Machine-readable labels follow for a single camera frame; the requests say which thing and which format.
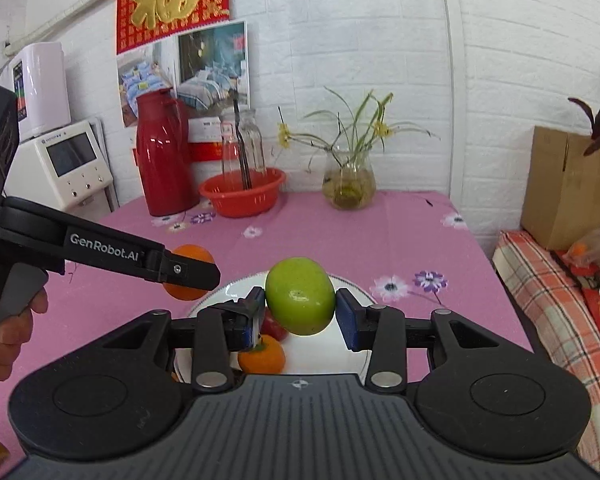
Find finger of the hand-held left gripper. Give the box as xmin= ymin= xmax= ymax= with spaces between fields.
xmin=142 ymin=247 xmax=222 ymax=297

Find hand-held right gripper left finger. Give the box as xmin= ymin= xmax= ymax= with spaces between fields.
xmin=102 ymin=286 xmax=267 ymax=394

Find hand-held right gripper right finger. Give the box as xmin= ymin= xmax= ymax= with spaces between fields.
xmin=334 ymin=287 xmax=501 ymax=394

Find orange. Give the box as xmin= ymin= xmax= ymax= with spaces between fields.
xmin=162 ymin=244 xmax=216 ymax=301

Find red apple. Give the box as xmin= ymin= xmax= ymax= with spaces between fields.
xmin=259 ymin=310 xmax=291 ymax=342

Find mandarin with green leaf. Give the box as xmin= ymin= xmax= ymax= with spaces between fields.
xmin=237 ymin=335 xmax=287 ymax=375

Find white plate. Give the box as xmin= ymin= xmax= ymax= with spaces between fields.
xmin=172 ymin=271 xmax=378 ymax=386

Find green apple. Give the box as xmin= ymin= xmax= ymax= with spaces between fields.
xmin=265 ymin=257 xmax=336 ymax=336

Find person's left hand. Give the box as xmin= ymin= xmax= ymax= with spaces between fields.
xmin=0 ymin=290 xmax=49 ymax=382

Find white machine with screen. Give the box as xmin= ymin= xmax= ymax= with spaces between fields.
xmin=5 ymin=120 xmax=116 ymax=216

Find red plastic basin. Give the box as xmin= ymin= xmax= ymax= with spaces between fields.
xmin=198 ymin=167 xmax=287 ymax=218

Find pink floral tablecloth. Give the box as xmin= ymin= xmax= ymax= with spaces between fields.
xmin=0 ymin=190 xmax=536 ymax=480

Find red thermos jug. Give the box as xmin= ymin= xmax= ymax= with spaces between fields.
xmin=136 ymin=88 xmax=201 ymax=217

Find glass vase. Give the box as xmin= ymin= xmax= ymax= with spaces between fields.
xmin=322 ymin=147 xmax=377 ymax=211

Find dark sticks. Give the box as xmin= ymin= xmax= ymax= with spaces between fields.
xmin=228 ymin=87 xmax=254 ymax=191

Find clear glass pitcher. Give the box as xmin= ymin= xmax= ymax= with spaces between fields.
xmin=220 ymin=108 xmax=267 ymax=177

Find checked orange cloth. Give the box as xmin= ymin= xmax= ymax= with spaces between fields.
xmin=492 ymin=230 xmax=600 ymax=476

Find green flowering plant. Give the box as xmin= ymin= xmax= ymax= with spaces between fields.
xmin=277 ymin=86 xmax=441 ymax=171

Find cardboard box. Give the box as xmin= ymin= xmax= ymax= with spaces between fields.
xmin=521 ymin=126 xmax=600 ymax=252

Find clear plastic bag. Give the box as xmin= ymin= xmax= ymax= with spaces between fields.
xmin=560 ymin=227 xmax=600 ymax=272

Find bedding wall calendar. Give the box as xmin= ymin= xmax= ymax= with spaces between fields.
xmin=117 ymin=20 xmax=251 ymax=161

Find white wall pipe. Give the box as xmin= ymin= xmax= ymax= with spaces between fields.
xmin=437 ymin=0 xmax=468 ymax=193

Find red gold wall poster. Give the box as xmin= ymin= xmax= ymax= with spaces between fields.
xmin=116 ymin=0 xmax=231 ymax=55

